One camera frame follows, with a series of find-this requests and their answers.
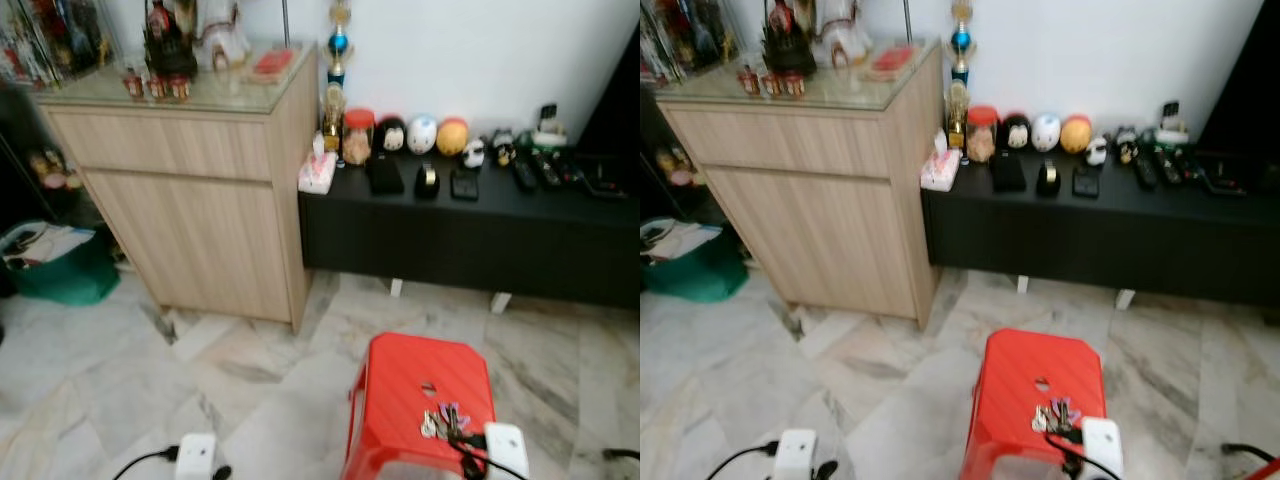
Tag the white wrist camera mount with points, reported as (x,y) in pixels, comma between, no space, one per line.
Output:
(798,452)
(196,455)
(508,450)
(1104,445)

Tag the orange egg shaped figure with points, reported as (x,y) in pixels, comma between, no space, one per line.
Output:
(452,138)
(1076,135)

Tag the pink white tissue box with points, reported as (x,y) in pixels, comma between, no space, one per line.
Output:
(940,170)
(317,172)

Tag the black wallet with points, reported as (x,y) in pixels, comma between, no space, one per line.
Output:
(1008,173)
(384,176)

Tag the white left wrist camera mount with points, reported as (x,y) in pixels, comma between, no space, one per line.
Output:
(196,455)
(798,452)

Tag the bunch of keys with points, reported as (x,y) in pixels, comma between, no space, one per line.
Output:
(1055,415)
(443,420)

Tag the black remote control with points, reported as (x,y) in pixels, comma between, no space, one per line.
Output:
(1175,168)
(551,171)
(524,176)
(1146,173)

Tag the green white desk holder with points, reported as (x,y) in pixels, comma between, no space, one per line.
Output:
(548,135)
(1171,132)

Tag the white animal figurine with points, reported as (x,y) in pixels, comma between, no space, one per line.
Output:
(845,38)
(225,40)

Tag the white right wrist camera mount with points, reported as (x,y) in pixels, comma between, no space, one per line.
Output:
(508,450)
(1104,445)

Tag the gold trophy with blue ball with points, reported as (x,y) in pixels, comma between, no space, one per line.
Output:
(337,50)
(960,45)

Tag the light wooden cabinet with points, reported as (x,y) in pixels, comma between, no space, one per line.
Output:
(200,220)
(825,215)

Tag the white egg shaped figure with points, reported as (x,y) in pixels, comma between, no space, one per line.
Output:
(1046,132)
(422,135)

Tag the black low tv console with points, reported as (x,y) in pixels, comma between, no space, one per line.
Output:
(1100,240)
(470,240)

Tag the small black animal figure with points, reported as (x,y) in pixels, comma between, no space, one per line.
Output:
(1126,146)
(503,148)

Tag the glass display cabinet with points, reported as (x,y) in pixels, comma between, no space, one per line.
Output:
(45,100)
(670,90)

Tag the red stick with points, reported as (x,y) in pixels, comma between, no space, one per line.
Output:
(1265,470)

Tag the black television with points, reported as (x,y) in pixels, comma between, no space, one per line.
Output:
(615,100)
(1245,80)

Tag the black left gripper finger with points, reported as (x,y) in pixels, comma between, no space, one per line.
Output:
(222,473)
(826,469)

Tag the clear jar with red lid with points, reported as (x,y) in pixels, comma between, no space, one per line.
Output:
(982,137)
(358,140)

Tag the white tote bag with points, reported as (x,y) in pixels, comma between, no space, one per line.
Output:
(50,243)
(685,240)

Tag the thin metal pole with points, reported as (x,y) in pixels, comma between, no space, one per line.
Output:
(286,20)
(906,18)

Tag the black round tape dispenser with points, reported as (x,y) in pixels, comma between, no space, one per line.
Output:
(427,181)
(1048,178)

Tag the small white panda figure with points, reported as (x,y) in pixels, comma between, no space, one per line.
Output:
(474,154)
(1096,151)

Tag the dark seated deity figurine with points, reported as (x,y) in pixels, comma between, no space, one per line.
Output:
(788,42)
(170,45)

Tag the red plastic stool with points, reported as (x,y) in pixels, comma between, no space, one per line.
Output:
(1015,395)
(400,400)

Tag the flat red box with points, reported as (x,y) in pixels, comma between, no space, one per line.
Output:
(892,59)
(272,63)

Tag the small black pouch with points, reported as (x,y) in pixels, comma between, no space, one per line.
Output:
(465,186)
(1086,183)

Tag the green shopping bag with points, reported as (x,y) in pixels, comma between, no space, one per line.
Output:
(700,278)
(65,280)

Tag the black egg shaped figure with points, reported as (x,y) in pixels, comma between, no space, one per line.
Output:
(391,135)
(1015,132)

